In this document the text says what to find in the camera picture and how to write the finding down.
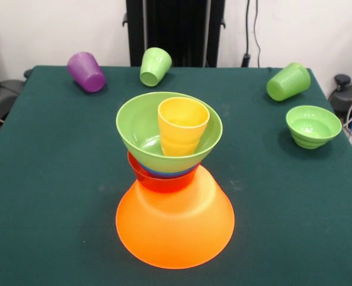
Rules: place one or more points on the yellow ribbed cup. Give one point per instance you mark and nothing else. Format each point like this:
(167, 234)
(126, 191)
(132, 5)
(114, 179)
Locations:
(182, 134)

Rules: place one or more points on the blue ribbed bowl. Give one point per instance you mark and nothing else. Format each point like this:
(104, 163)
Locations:
(170, 174)

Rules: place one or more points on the large green bowl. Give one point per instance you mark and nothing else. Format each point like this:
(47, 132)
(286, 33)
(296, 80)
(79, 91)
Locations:
(137, 125)

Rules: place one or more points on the red bowl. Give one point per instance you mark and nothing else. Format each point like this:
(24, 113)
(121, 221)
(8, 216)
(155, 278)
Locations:
(164, 184)

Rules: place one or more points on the large orange bowl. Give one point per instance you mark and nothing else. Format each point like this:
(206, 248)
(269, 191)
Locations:
(176, 232)

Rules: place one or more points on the green ribbed cup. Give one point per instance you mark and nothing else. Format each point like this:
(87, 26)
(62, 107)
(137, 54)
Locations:
(155, 65)

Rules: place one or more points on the purple cup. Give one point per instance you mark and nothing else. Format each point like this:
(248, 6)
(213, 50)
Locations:
(86, 71)

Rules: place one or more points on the dark green tablecloth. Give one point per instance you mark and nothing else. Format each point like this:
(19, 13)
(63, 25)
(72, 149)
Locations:
(283, 208)

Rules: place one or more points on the green smooth cup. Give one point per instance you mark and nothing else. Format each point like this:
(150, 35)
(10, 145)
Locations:
(289, 80)

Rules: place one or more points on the small green ribbed bowl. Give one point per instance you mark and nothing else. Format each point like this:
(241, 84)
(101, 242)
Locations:
(313, 125)

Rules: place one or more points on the black chair base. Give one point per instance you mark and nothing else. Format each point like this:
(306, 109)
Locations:
(347, 95)
(6, 92)

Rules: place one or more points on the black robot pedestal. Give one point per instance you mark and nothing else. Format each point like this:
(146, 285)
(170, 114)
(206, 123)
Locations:
(170, 29)

